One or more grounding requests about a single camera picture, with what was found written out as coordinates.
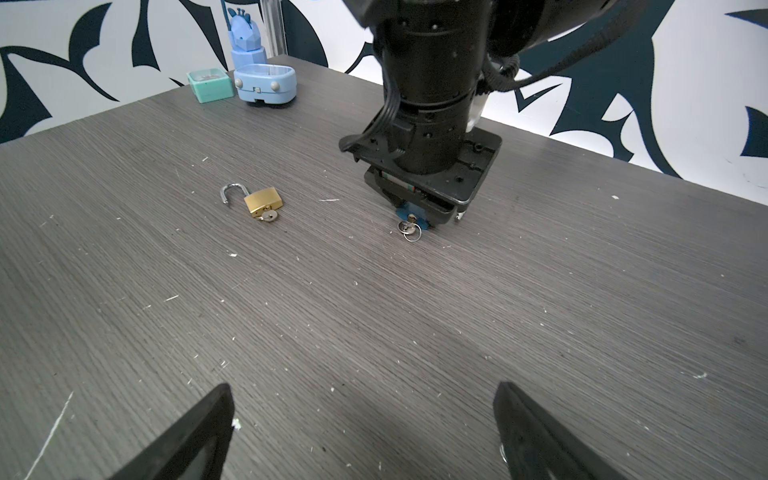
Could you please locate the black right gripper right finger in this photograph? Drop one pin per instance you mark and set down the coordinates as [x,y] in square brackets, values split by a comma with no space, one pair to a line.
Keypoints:
[535,445]

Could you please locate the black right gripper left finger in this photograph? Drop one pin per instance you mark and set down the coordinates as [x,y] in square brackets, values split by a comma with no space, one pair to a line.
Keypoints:
[194,447]

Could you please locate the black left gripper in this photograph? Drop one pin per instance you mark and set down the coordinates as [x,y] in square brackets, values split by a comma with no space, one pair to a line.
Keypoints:
[442,181]

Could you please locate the blue padlock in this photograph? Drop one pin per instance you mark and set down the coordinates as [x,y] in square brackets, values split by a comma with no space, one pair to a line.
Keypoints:
[410,212]

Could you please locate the blue padlock keys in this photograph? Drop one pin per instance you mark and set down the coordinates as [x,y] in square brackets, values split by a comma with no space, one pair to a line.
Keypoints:
[411,231]

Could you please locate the brass padlock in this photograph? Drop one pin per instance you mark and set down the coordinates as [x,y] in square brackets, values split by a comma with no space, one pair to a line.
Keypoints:
[262,205]

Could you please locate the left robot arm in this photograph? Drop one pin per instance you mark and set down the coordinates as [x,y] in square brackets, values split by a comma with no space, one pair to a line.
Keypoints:
[438,58]

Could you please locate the light blue alarm clock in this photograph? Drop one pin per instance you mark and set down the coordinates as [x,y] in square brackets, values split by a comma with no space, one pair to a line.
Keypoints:
[269,83]

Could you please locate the blue pen holder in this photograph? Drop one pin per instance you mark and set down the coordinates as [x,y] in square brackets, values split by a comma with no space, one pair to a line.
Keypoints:
[244,37]

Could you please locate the green small clock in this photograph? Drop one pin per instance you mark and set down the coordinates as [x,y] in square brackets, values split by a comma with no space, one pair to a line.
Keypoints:
[209,85]

